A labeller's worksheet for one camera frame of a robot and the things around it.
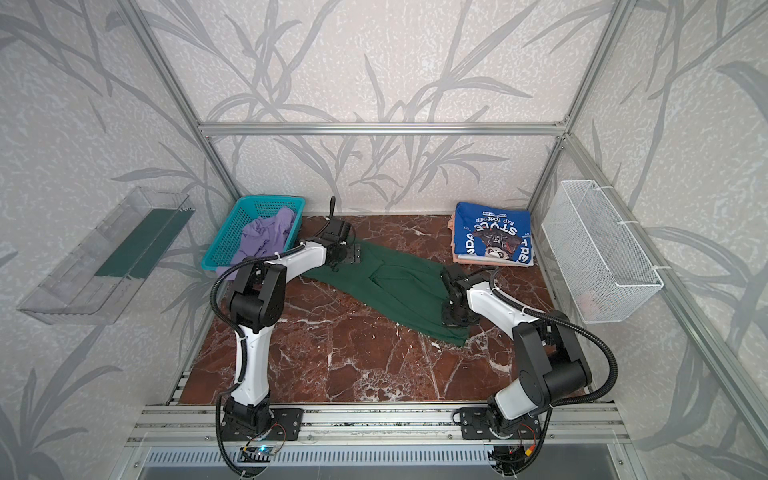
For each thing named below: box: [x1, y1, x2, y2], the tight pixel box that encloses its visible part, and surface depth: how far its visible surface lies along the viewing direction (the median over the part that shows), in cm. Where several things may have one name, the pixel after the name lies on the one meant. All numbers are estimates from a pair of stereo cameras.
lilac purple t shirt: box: [216, 208, 295, 280], surface depth 113 cm
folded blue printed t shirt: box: [453, 202, 534, 267], surface depth 107 cm
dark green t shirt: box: [304, 238, 469, 343], surface depth 98 cm
